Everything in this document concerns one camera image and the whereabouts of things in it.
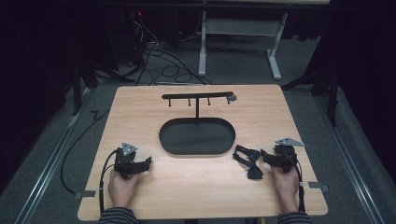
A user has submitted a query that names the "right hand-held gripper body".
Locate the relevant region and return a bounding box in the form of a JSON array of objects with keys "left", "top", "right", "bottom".
[{"left": 273, "top": 137, "right": 305, "bottom": 174}]

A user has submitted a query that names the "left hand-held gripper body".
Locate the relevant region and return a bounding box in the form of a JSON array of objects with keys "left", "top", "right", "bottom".
[{"left": 113, "top": 142, "right": 140, "bottom": 180}]

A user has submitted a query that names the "black bow tie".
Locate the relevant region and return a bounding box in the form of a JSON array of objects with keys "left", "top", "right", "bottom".
[{"left": 232, "top": 144, "right": 265, "bottom": 181}]

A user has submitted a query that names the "black hook rack with tray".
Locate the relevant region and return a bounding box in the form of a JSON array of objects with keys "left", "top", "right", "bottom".
[{"left": 158, "top": 91, "right": 238, "bottom": 156}]

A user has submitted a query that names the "person's right hand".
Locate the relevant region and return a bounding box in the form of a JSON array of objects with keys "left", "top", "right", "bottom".
[{"left": 269, "top": 164, "right": 301, "bottom": 214}]

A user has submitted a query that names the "person's left hand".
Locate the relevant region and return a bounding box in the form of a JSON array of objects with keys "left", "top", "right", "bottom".
[{"left": 107, "top": 169, "right": 141, "bottom": 209}]

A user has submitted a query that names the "black metal stand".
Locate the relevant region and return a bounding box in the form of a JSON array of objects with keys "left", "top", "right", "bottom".
[
  {"left": 69, "top": 46, "right": 136, "bottom": 117},
  {"left": 281, "top": 36, "right": 341, "bottom": 127}
]

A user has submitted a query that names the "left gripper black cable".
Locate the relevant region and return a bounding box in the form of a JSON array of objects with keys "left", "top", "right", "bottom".
[{"left": 98, "top": 148, "right": 121, "bottom": 216}]

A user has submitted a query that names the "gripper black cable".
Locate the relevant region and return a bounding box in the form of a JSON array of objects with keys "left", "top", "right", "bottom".
[
  {"left": 98, "top": 148, "right": 121, "bottom": 216},
  {"left": 289, "top": 154, "right": 306, "bottom": 214}
]

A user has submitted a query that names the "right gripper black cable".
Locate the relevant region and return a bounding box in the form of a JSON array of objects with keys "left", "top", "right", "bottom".
[{"left": 289, "top": 154, "right": 306, "bottom": 214}]

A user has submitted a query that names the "grey table edge bracket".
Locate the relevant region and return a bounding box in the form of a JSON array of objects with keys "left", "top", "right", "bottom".
[
  {"left": 74, "top": 189, "right": 97, "bottom": 201},
  {"left": 307, "top": 181, "right": 330, "bottom": 193}
]

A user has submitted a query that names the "black floor cable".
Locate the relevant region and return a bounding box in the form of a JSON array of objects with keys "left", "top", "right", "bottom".
[{"left": 60, "top": 107, "right": 111, "bottom": 195}]

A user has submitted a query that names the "metal floor rail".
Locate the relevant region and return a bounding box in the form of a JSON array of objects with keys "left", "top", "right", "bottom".
[
  {"left": 12, "top": 88, "right": 96, "bottom": 224},
  {"left": 312, "top": 92, "right": 387, "bottom": 224}
]

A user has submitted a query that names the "tangle of black floor cables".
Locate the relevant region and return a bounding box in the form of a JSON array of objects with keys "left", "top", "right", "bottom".
[{"left": 132, "top": 10, "right": 214, "bottom": 87}]

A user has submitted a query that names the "white metal table frame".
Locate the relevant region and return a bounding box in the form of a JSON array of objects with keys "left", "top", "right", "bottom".
[{"left": 198, "top": 0, "right": 331, "bottom": 82}]

